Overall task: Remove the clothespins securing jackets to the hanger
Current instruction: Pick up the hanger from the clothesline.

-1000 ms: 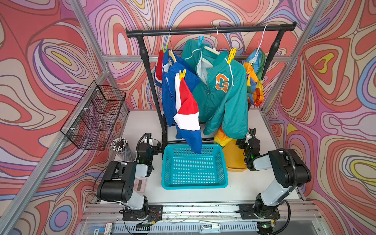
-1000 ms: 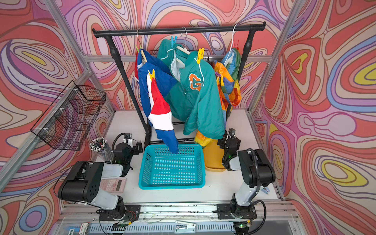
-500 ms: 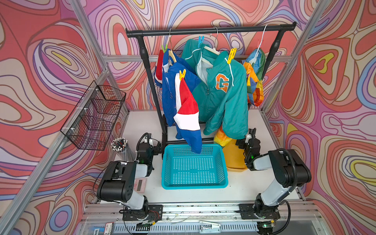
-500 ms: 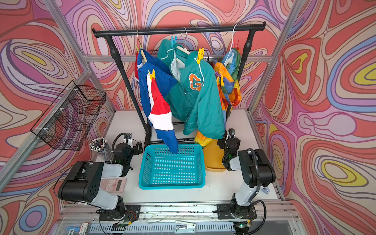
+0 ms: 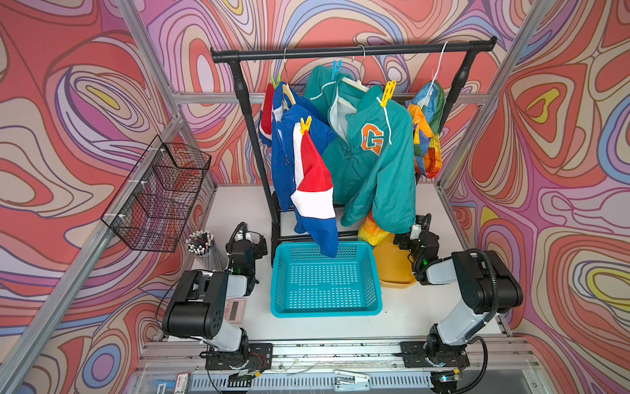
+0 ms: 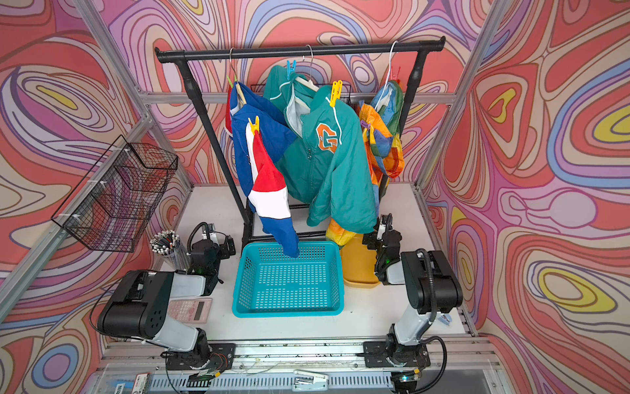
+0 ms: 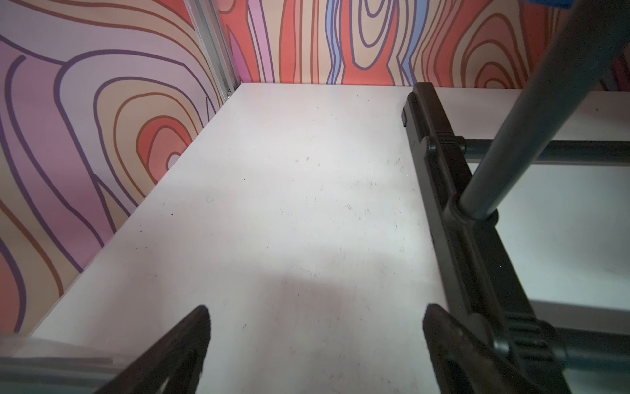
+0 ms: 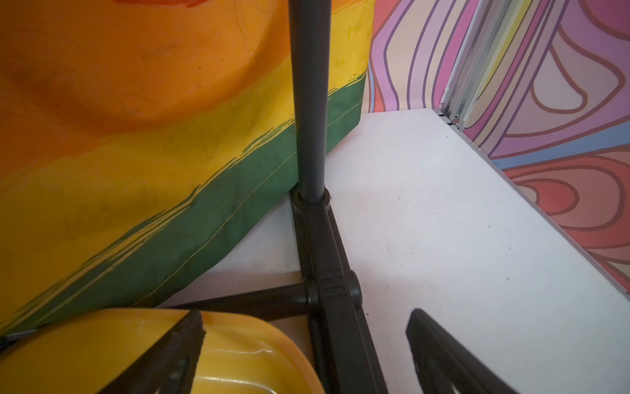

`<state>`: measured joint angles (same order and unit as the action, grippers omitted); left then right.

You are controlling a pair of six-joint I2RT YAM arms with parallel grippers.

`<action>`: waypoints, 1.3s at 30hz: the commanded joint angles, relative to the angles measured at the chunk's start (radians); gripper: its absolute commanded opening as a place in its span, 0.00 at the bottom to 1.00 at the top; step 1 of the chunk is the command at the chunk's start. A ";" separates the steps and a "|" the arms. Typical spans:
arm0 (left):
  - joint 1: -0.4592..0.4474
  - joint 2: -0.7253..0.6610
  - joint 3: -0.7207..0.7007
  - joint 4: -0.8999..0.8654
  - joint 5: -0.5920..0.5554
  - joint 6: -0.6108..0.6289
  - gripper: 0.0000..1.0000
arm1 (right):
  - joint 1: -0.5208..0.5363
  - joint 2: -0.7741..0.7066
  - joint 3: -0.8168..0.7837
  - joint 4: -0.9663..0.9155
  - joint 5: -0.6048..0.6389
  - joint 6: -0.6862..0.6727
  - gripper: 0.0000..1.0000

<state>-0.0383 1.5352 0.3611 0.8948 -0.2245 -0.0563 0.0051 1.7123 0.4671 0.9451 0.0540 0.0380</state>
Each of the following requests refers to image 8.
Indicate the yellow plastic tray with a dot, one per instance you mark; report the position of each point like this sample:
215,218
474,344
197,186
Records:
240,354

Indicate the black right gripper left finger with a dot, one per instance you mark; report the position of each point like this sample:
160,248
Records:
169,366

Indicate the aluminium frame post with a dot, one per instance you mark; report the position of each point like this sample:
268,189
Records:
492,29

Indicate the black clothes rack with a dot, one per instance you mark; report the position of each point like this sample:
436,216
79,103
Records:
329,295

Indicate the multicolour patchwork jacket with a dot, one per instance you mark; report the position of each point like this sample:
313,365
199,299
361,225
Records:
140,142

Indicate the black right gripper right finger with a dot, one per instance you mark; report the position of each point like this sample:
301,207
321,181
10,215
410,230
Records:
443,365

